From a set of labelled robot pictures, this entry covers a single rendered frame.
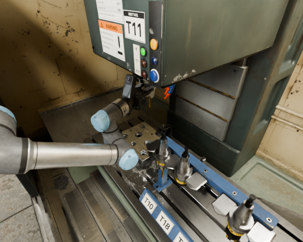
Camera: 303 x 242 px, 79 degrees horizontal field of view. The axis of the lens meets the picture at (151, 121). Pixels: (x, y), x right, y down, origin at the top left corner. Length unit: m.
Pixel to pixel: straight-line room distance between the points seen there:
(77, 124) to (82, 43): 0.70
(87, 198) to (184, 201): 0.59
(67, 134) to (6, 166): 1.20
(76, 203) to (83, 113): 0.88
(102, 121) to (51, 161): 0.22
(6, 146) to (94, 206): 0.74
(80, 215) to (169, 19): 1.07
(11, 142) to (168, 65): 0.43
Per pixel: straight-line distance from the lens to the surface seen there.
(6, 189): 2.64
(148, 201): 0.93
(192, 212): 0.97
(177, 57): 0.50
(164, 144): 0.69
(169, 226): 0.88
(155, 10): 0.47
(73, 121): 1.80
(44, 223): 1.18
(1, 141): 0.57
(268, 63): 1.07
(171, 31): 0.47
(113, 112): 0.72
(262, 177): 1.67
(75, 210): 1.25
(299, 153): 1.62
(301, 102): 1.46
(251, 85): 1.13
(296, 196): 1.68
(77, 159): 0.60
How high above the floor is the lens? 1.75
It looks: 36 degrees down
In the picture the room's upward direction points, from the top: 1 degrees counter-clockwise
